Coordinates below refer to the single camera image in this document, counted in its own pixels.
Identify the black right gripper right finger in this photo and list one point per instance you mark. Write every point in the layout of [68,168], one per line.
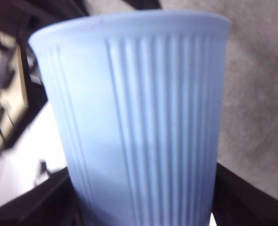
[236,202]

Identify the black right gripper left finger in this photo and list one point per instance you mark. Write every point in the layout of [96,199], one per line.
[52,203]

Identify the blue ribbed cup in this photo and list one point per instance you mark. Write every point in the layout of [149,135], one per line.
[139,97]

